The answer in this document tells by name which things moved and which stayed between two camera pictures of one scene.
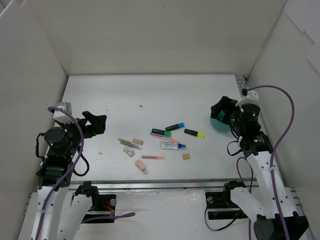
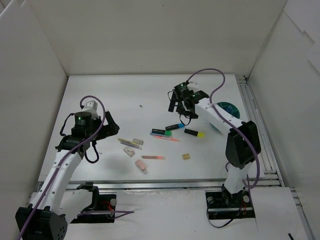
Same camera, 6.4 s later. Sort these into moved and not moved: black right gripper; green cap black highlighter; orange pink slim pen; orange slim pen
Moved: black right gripper
Not moved: orange pink slim pen; orange slim pen; green cap black highlighter
